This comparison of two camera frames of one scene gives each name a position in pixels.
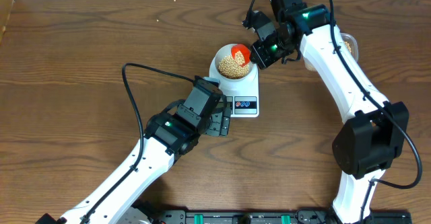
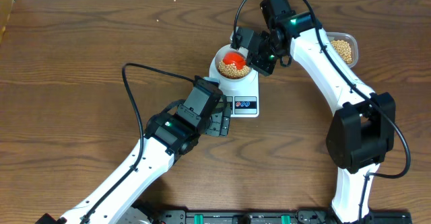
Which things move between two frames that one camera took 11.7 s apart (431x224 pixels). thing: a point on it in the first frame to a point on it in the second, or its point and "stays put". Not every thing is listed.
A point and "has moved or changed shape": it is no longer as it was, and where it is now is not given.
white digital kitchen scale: (244, 95) stays put
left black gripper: (220, 120) stays put
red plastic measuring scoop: (245, 51) has moved or changed shape
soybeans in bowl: (231, 68) stays put
